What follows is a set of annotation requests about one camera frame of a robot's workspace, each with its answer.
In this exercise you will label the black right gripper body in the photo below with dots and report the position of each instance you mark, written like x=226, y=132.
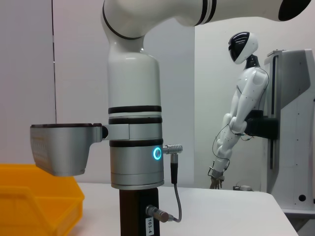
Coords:
x=137, y=211

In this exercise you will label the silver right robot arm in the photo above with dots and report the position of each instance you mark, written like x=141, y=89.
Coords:
x=134, y=86

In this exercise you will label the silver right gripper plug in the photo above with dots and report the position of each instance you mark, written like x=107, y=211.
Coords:
x=157, y=212

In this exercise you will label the yellow plastic bin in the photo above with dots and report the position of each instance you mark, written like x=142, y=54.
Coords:
x=24, y=196

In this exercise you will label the white humanoid robot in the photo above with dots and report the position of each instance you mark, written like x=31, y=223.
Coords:
x=251, y=86

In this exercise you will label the grey robot stand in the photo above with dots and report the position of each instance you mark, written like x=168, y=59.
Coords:
x=295, y=110

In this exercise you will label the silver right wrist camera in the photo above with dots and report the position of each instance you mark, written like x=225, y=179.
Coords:
x=61, y=147

